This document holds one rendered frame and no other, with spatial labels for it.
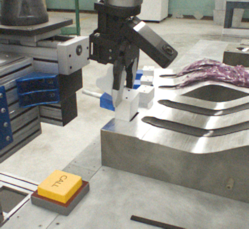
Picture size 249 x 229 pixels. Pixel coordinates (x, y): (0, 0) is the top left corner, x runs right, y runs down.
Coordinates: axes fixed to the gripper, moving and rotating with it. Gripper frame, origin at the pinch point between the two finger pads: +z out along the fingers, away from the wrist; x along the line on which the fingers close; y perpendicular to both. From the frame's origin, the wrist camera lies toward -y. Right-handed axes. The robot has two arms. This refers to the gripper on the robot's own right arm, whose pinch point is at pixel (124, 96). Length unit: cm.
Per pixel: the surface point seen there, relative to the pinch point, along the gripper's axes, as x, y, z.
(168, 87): -30.4, -2.1, 13.0
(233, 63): -76, -17, 20
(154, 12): -606, 189, 185
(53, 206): 25.6, 1.6, 9.4
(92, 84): -211, 124, 144
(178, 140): 4.8, -14.3, 2.9
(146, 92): -9.1, -1.9, 3.3
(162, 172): 9.0, -13.1, 8.9
